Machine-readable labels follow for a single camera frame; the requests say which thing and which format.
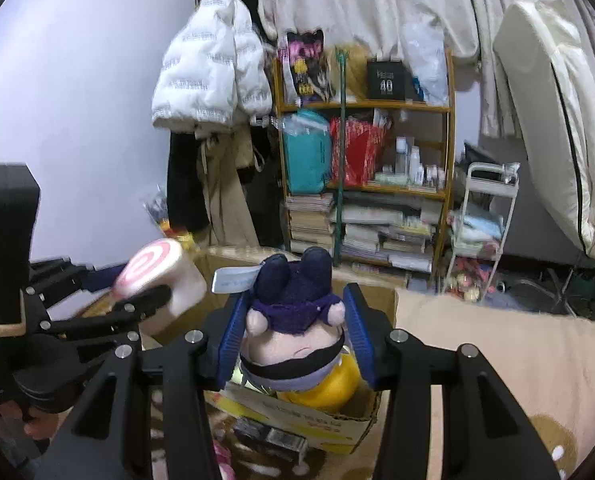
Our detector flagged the beige patterned blanket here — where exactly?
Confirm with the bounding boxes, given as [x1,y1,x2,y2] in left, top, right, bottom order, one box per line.
[146,286,595,480]

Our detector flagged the printed cardboard box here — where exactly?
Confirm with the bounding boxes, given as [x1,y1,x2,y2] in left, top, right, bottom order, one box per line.
[81,246,404,456]

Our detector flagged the pink bear plush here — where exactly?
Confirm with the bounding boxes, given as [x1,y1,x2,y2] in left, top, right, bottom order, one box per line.
[212,440,235,480]

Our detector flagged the white rolling cart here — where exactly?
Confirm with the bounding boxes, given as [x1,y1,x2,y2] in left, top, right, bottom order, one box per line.
[442,162,520,302]

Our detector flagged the colourful character bag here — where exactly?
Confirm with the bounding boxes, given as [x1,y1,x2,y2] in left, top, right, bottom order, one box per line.
[279,28,331,106]

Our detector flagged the white puffer jacket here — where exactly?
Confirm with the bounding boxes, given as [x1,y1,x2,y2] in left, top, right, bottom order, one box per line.
[152,0,272,132]

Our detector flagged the yellow bear plush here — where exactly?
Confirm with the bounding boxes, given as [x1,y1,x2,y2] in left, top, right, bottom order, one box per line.
[276,353,361,413]

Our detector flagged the red patterned bag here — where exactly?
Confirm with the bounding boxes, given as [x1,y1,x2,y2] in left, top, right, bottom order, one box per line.
[330,117,387,186]

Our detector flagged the bag of plush toys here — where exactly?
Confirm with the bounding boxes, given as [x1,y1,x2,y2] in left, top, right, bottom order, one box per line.
[142,186,198,252]

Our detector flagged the teal bag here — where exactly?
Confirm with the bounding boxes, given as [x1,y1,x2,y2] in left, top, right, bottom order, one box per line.
[281,110,332,195]

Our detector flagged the stack of books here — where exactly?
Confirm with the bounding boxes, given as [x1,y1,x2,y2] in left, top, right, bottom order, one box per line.
[284,193,335,254]

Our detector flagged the black box with 40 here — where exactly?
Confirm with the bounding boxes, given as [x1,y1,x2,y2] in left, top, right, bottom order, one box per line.
[367,60,405,101]

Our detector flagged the small dark printed carton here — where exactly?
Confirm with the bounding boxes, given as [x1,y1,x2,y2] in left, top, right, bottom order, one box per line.
[232,417,308,463]

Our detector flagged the wooden bookshelf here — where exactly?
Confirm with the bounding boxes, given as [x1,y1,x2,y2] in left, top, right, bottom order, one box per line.
[271,46,458,288]

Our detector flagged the pink swirl roll cushion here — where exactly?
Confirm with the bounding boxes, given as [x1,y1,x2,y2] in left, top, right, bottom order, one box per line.
[111,238,207,336]

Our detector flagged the purple-haired doll plush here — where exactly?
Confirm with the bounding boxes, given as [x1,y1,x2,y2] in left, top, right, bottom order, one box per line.
[212,246,346,392]

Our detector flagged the person's left hand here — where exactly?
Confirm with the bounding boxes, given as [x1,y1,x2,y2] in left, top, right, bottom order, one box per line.
[0,401,70,440]

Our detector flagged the black coat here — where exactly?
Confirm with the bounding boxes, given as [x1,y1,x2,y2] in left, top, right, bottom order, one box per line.
[167,132,209,233]

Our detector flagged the cream reclining chair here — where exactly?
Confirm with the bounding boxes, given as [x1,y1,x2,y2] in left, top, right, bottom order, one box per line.
[494,0,595,260]

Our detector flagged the beige trench coat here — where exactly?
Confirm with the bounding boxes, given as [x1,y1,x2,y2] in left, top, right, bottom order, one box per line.
[198,127,258,247]

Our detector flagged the green pole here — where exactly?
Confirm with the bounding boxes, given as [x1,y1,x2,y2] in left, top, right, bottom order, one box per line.
[333,48,347,268]

